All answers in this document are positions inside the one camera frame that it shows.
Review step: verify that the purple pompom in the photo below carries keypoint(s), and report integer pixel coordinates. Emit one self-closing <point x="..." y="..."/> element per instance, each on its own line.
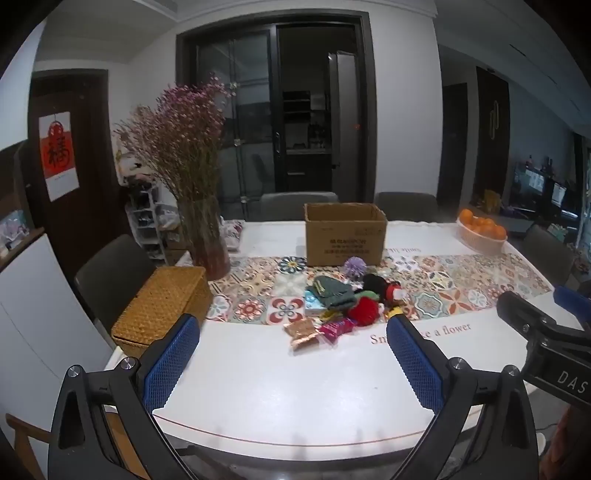
<point x="355" y="267"/>

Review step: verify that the glass vase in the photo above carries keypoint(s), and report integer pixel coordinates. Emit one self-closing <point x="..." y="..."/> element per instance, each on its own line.
<point x="205" y="244"/>

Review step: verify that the pink snack packet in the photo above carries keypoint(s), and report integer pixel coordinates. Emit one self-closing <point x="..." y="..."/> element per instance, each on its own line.
<point x="336" y="328"/>

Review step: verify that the floral fabric pouch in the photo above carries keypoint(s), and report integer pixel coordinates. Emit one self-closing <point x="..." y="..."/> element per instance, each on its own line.
<point x="233" y="235"/>

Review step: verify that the glass sliding door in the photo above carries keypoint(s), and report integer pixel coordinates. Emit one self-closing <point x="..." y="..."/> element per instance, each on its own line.
<point x="249" y="138"/>

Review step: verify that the shoe rack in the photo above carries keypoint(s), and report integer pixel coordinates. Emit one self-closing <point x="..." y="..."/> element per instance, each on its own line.
<point x="143" y="217"/>

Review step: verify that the brown cardboard box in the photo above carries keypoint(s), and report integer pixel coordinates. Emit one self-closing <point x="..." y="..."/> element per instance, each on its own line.
<point x="346" y="240"/>

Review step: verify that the red wall calendar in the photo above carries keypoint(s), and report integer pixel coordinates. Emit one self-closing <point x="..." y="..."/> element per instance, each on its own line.
<point x="57" y="157"/>

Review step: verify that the dark wooden door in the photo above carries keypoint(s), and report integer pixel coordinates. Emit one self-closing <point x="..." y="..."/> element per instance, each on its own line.
<point x="92" y="138"/>

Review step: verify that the gold snack packet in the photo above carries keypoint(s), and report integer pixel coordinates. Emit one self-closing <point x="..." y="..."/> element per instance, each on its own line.
<point x="302" y="333"/>

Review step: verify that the green knitted hat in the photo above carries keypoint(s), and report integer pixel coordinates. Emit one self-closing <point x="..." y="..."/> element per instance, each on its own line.
<point x="330" y="290"/>

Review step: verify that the wooden chair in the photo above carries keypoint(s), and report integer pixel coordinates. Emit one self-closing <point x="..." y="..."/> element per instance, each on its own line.
<point x="27" y="434"/>

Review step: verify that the light blue packet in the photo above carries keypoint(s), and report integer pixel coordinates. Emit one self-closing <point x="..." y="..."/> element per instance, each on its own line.
<point x="313" y="307"/>

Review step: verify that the dried purple flowers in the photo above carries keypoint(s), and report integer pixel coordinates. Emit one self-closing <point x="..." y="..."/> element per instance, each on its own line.
<point x="180" y="138"/>

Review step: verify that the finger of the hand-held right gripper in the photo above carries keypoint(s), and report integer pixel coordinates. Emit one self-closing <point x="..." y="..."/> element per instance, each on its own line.
<point x="575" y="301"/>
<point x="521" y="310"/>

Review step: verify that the person's right forearm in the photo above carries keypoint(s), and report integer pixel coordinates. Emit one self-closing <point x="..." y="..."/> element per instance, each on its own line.
<point x="572" y="443"/>

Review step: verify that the small red white doll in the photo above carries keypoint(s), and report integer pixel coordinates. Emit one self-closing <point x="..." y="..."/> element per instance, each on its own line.
<point x="395" y="293"/>

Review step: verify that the grey refrigerator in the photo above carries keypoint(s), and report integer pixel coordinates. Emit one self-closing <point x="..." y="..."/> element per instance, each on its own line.
<point x="344" y="138"/>

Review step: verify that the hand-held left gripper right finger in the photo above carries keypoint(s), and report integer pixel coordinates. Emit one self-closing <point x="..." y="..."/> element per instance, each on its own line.
<point x="415" y="364"/>

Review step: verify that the white fruit basket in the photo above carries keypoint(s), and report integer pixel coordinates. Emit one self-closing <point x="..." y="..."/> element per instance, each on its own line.
<point x="480" y="245"/>

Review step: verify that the white tablecloth with tile pattern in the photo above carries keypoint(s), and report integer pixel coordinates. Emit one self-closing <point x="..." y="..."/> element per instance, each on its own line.
<point x="258" y="392"/>

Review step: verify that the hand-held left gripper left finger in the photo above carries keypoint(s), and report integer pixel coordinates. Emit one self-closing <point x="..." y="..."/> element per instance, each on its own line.
<point x="171" y="364"/>

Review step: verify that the grey dining chair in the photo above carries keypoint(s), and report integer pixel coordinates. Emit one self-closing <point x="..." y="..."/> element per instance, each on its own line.
<point x="286" y="207"/>
<point x="545" y="254"/>
<point x="111" y="272"/>
<point x="406" y="207"/>

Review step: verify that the black plush toy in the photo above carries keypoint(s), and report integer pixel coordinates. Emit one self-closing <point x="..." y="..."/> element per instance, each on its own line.
<point x="375" y="285"/>

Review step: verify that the pile of oranges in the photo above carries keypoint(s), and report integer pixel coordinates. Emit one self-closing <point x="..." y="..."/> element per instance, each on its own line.
<point x="485" y="226"/>

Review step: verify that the woven wicker basket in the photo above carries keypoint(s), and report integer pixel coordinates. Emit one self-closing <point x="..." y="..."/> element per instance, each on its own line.
<point x="157" y="304"/>

